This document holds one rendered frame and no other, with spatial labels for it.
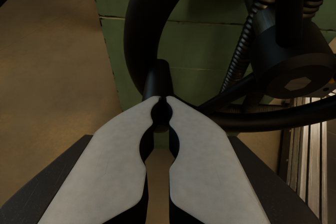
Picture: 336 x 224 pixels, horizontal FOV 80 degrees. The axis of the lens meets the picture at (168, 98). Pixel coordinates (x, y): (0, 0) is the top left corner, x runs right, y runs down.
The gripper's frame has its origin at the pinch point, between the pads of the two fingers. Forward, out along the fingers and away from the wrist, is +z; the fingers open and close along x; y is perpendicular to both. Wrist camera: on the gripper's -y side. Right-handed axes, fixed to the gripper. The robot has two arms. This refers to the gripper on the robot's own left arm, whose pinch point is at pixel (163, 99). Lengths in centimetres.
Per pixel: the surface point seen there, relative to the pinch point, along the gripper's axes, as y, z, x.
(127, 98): 22.5, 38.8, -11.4
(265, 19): -2.9, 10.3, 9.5
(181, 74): 12.6, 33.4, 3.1
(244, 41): 0.0, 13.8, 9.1
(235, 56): 2.3, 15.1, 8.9
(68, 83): 42, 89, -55
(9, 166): 63, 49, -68
